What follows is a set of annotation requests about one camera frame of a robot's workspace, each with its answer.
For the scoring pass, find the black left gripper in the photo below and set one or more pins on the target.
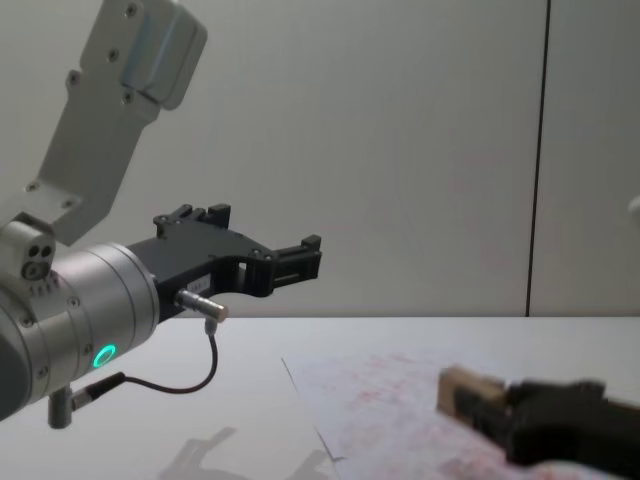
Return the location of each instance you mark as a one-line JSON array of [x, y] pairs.
[[200, 250]]

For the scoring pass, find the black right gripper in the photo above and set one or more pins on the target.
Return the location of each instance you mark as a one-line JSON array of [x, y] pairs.
[[565, 425]]

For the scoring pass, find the small tan wooden block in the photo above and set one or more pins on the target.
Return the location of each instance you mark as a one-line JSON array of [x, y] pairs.
[[447, 395]]

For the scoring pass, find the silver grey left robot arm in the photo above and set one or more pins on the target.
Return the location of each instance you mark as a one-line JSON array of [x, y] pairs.
[[100, 295]]

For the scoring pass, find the white paper sheet red print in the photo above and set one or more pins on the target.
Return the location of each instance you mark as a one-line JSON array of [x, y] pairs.
[[380, 400]]

